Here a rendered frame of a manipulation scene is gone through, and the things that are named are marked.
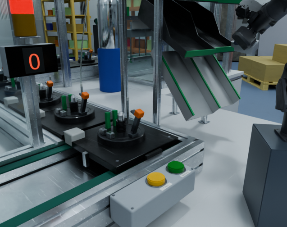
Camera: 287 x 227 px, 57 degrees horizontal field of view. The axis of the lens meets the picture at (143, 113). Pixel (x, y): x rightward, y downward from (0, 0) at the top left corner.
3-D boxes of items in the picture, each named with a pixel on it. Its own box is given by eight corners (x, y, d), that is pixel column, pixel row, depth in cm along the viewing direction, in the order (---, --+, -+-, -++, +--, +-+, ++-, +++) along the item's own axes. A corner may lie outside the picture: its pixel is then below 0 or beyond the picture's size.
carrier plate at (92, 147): (178, 143, 78) (178, 136, 78) (116, 174, 62) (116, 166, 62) (125, 122, 94) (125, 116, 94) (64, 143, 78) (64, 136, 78)
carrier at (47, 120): (122, 121, 95) (121, 87, 91) (61, 141, 79) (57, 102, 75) (84, 106, 111) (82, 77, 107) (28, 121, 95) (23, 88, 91)
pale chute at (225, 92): (233, 104, 102) (241, 98, 99) (210, 111, 95) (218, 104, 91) (199, 47, 111) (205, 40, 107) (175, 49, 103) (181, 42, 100)
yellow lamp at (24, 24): (40, 35, 63) (38, 14, 61) (19, 36, 60) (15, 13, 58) (31, 35, 66) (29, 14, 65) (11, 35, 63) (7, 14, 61)
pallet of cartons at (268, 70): (310, 92, 502) (320, 47, 474) (248, 89, 517) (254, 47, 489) (282, 76, 640) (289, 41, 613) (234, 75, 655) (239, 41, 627)
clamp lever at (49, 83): (52, 98, 107) (53, 82, 102) (47, 99, 105) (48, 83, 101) (47, 93, 108) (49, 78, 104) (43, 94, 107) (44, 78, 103)
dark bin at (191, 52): (213, 55, 87) (223, 34, 82) (184, 58, 79) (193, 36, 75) (165, 17, 102) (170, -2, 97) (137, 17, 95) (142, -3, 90)
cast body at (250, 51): (258, 47, 86) (260, 29, 81) (252, 55, 84) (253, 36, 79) (234, 42, 91) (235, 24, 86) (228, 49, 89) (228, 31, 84)
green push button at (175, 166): (187, 172, 63) (187, 164, 62) (176, 179, 60) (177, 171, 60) (174, 165, 66) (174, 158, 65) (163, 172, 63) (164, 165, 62)
